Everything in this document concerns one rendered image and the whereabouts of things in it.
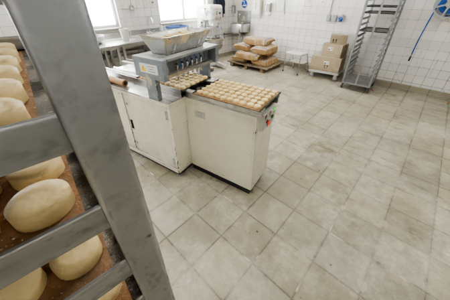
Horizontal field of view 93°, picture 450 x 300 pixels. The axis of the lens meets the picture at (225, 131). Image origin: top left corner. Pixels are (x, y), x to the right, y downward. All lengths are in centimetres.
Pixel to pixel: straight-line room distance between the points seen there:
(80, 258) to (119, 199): 15
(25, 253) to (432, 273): 218
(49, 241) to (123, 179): 8
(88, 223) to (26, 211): 6
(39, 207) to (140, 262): 10
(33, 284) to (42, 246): 10
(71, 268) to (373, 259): 192
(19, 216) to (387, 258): 206
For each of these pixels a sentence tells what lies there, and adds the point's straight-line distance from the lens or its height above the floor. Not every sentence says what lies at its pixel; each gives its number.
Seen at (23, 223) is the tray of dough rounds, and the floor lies 142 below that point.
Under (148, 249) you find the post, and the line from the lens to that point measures 24.
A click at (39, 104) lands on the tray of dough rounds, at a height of 149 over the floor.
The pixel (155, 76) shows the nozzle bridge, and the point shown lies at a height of 105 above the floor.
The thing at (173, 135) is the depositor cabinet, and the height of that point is 54.
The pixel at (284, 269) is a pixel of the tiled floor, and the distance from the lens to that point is 178.
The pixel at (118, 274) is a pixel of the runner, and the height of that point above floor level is 132.
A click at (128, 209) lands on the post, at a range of 19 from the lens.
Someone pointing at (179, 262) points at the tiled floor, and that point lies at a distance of 179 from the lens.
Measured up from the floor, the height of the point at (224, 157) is 35.
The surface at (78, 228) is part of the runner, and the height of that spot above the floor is 142.
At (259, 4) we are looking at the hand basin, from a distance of 632.
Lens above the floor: 158
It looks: 33 degrees down
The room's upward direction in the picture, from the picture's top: straight up
